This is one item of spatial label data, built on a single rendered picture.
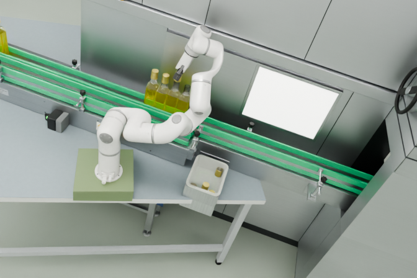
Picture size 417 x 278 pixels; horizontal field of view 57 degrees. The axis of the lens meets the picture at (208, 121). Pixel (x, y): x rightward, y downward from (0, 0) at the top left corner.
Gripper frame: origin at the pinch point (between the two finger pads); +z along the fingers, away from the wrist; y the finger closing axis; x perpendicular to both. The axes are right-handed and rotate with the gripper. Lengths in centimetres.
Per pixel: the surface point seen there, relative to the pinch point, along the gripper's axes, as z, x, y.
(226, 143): 17.9, 39.3, 3.9
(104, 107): 31.0, -23.1, 14.3
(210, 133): 18.4, 29.7, 3.8
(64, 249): 103, -3, 53
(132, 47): 11.5, -28.3, -14.4
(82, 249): 101, 5, 49
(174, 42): -6.9, -9.9, -11.7
